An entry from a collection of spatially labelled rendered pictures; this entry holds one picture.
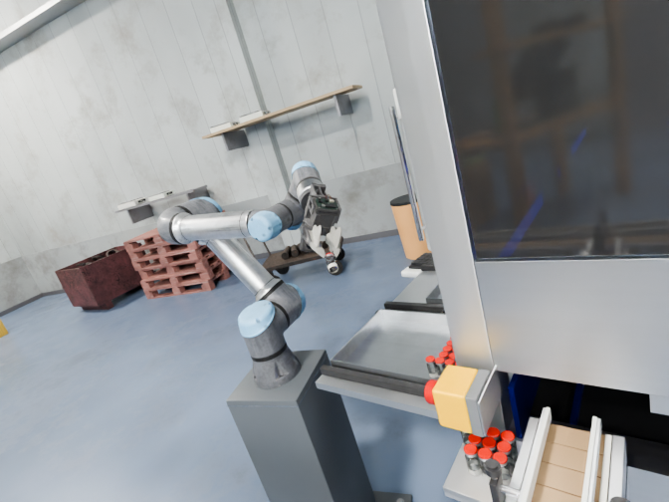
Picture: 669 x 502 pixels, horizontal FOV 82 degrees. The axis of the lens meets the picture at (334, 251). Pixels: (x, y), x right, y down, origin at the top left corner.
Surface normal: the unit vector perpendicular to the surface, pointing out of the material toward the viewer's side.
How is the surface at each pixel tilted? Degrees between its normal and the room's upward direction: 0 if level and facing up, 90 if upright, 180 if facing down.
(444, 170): 90
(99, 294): 90
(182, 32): 90
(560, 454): 0
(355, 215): 90
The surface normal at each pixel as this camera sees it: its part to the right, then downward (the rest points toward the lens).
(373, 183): -0.32, 0.36
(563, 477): -0.28, -0.92
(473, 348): -0.58, 0.40
